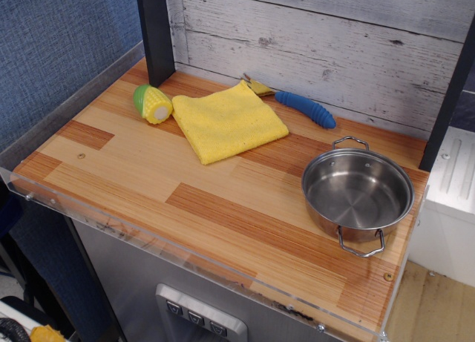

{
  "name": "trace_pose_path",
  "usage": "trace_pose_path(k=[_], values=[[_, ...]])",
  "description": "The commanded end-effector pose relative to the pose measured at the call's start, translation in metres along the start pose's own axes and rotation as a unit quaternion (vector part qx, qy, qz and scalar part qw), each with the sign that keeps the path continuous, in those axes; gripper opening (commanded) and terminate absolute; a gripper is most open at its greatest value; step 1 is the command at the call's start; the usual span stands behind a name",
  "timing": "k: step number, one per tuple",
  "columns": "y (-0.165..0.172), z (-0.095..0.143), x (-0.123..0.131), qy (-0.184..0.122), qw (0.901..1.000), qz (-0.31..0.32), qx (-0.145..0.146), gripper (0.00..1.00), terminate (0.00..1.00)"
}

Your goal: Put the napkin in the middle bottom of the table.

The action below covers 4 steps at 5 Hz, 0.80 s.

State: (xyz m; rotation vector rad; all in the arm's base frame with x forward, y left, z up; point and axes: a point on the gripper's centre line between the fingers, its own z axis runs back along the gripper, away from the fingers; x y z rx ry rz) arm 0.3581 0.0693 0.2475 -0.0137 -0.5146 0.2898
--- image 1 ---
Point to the stainless steel pot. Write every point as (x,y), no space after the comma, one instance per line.
(357,196)

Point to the yellow toy on floor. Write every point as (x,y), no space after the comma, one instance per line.
(46,334)

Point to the yellow towel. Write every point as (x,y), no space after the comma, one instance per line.
(227,123)

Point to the silver dispenser button panel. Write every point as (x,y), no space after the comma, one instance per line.
(189,319)

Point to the clear acrylic table guard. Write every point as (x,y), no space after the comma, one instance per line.
(104,276)

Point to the black vertical post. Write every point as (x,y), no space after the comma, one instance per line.
(448,107)
(156,36)

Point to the black vertical post right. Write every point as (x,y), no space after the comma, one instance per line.
(448,107)

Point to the black vertical post left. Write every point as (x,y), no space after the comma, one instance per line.
(156,36)

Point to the blue handled metal fork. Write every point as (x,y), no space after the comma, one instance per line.
(316,112)

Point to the toy corn cob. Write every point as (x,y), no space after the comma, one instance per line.
(152,104)

